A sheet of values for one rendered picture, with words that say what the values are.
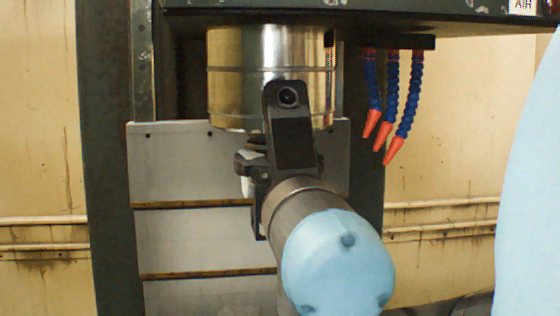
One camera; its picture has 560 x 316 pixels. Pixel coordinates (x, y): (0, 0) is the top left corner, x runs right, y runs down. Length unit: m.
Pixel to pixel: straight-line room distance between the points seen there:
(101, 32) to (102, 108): 0.16
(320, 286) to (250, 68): 0.30
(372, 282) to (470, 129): 1.39
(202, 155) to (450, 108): 0.87
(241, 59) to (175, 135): 0.52
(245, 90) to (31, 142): 1.06
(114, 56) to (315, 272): 0.86
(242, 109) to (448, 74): 1.15
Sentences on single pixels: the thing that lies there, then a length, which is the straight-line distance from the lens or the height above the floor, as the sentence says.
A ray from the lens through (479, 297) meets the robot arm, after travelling 0.40.
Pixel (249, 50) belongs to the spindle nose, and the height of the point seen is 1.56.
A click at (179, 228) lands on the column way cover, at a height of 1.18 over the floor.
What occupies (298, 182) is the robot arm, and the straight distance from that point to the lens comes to 0.45.
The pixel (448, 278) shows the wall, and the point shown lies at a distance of 1.84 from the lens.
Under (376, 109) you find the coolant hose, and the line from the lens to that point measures 0.67.
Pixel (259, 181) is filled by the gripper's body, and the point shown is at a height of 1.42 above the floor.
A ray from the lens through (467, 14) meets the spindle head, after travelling 0.50.
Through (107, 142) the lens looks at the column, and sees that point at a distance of 1.14.
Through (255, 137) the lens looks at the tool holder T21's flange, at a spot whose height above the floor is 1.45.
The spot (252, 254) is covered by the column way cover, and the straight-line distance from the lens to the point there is 1.16.
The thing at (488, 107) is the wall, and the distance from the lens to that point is 1.74.
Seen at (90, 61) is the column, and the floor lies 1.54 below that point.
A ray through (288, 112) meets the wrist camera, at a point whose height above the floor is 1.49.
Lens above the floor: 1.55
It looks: 11 degrees down
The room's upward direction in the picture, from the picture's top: straight up
